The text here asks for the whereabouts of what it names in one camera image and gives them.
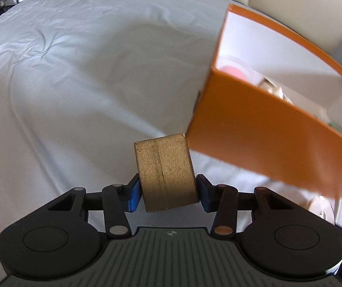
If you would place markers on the gold cylindrical block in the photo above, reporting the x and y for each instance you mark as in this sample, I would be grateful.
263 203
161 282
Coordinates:
165 170

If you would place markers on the pink round object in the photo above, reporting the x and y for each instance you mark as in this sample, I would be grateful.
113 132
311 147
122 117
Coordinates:
236 70

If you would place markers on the orange cardboard box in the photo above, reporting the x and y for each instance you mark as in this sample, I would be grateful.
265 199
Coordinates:
248 131

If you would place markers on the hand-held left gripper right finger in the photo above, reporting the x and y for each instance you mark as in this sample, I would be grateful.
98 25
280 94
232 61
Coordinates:
205 194

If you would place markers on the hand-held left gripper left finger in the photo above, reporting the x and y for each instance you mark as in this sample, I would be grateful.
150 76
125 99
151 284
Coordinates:
133 194

